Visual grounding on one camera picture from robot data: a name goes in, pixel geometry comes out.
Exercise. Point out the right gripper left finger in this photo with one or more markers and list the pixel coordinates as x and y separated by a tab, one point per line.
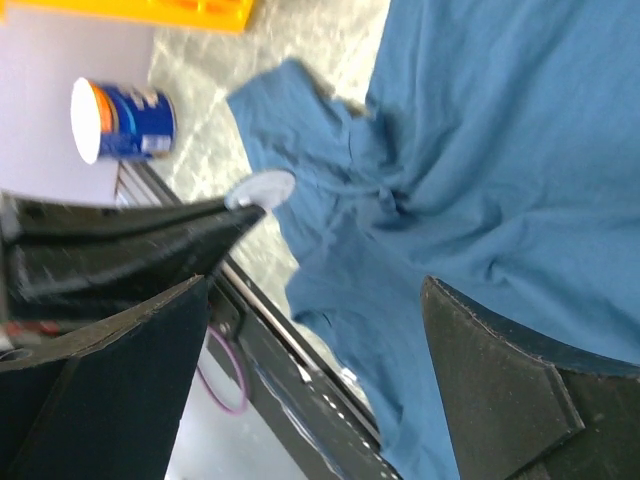
105	401

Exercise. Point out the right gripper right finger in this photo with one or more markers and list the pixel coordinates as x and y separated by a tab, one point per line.
520	405

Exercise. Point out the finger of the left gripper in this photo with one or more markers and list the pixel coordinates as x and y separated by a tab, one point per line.
71	281
32	221

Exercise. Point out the blue t-shirt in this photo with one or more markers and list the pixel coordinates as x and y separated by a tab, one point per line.
499	153

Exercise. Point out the toilet paper roll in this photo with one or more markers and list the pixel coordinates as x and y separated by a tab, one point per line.
121	122

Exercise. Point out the yellow plastic basket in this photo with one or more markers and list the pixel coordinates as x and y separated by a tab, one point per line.
214	15

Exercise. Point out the aluminium frame rail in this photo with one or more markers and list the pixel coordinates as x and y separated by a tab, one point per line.
203	247

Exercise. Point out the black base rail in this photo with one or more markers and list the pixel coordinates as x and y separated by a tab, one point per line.
326	436

